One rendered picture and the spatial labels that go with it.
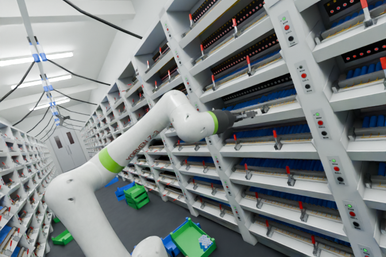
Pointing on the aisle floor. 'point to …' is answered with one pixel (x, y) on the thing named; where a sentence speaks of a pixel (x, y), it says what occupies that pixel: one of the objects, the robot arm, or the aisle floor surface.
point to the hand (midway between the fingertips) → (253, 113)
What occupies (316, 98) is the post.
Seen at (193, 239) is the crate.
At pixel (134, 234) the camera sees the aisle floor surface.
